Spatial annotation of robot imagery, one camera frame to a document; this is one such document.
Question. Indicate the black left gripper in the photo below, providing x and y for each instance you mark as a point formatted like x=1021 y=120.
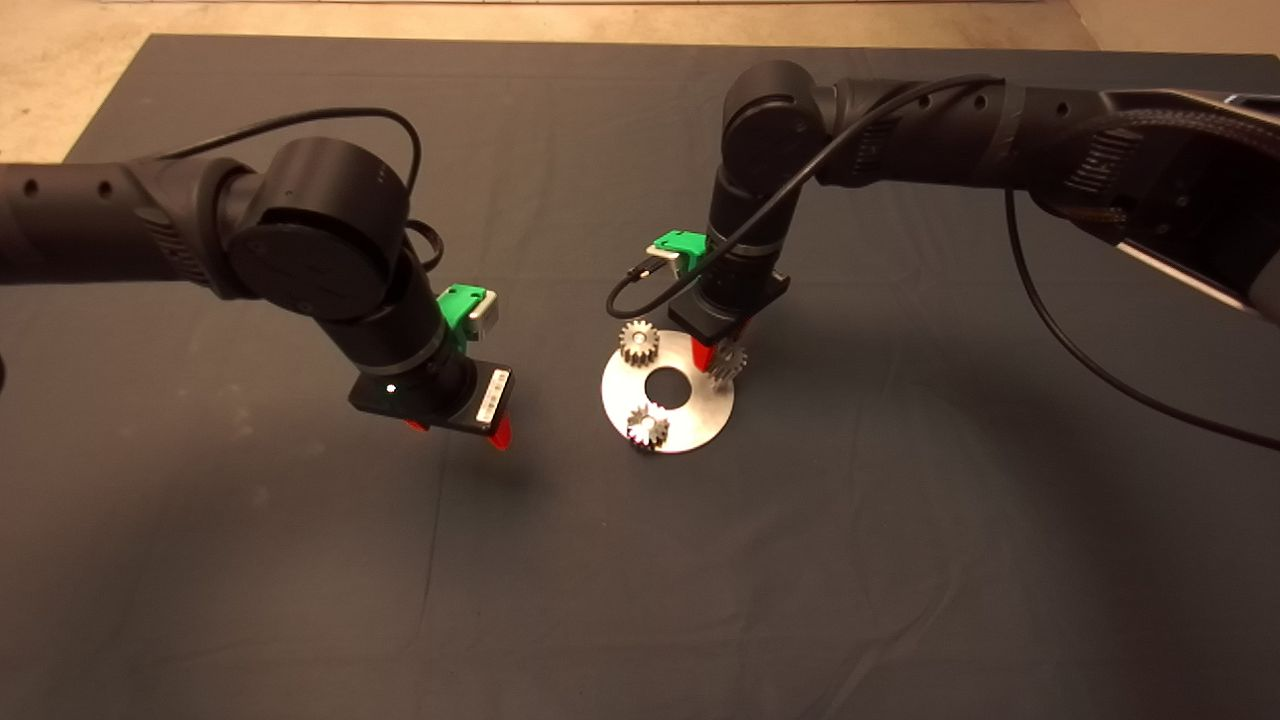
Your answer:
x=440 y=395

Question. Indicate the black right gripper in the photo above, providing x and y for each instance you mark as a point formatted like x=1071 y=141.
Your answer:
x=730 y=300

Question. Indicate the small steel planetary gear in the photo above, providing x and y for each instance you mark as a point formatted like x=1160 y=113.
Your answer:
x=730 y=362
x=648 y=428
x=640 y=345

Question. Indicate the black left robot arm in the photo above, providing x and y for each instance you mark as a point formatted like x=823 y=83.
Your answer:
x=150 y=220

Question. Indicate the round metal carrier plate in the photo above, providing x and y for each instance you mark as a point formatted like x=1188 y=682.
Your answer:
x=700 y=410

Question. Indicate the dark grey table cloth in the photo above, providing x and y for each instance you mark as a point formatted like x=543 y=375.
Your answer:
x=640 y=600

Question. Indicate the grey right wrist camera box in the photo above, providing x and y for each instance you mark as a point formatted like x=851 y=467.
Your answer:
x=668 y=262

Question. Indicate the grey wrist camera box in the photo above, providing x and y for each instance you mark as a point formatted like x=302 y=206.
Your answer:
x=668 y=262
x=485 y=312

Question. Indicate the green right camera mount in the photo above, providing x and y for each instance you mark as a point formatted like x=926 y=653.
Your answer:
x=685 y=243

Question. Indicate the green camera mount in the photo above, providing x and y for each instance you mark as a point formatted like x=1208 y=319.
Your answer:
x=685 y=243
x=458 y=305

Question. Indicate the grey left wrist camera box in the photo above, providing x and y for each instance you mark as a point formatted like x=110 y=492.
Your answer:
x=485 y=312

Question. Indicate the green left camera mount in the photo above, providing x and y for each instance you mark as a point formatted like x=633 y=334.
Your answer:
x=458 y=305

